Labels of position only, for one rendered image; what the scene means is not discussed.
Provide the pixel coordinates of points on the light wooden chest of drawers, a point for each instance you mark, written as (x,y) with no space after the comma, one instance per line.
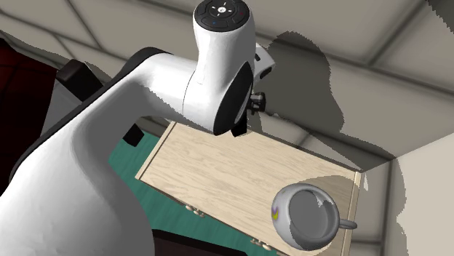
(220,170)

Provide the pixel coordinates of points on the dark red furniture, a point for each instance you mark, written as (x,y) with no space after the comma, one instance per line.
(17,106)

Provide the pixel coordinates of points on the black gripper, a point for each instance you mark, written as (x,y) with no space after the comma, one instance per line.
(258,101)

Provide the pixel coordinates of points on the grey mug with coloured print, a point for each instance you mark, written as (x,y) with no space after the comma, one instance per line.
(281,209)

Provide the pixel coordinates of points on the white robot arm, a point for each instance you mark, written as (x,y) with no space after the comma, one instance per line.
(71,184)

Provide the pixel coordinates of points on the teal rug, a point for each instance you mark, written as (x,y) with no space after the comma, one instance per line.
(166,214)

